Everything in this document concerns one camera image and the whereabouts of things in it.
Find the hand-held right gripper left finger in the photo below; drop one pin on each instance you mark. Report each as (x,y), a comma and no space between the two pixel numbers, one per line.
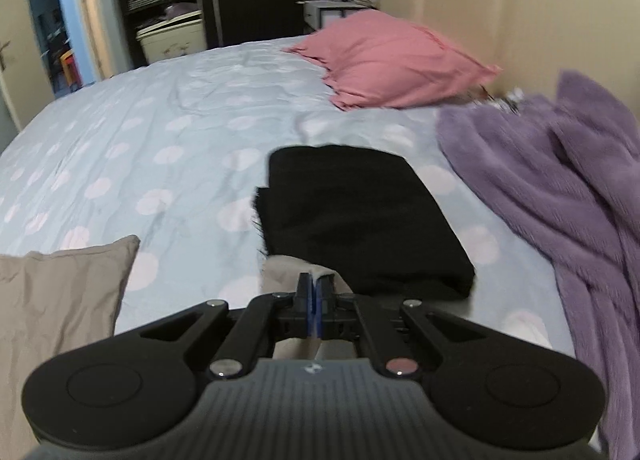
(306,310)

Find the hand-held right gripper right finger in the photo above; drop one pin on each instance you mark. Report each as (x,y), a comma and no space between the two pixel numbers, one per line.
(322,310)

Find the taupe cloth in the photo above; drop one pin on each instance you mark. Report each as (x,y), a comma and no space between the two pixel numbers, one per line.
(60,300)

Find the black folded garment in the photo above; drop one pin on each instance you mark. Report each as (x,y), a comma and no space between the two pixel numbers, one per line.
(350,220)

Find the light blue dotted bed sheet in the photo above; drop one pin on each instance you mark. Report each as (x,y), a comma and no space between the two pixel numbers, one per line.
(175,140)

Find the pink pillow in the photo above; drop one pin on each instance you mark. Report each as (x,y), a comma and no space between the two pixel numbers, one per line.
(390,65)

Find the purple fleece blanket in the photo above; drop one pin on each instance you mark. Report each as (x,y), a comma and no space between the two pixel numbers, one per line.
(550,180)

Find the white nightstand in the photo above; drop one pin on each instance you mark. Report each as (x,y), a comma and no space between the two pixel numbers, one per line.
(330,15)

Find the cream storage box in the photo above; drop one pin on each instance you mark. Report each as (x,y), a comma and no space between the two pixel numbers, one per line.
(170,37)

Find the lilac cloth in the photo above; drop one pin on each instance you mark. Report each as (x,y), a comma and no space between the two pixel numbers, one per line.
(181,11)

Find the cream door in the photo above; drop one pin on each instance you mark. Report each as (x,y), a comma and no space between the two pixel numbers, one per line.
(20,65)

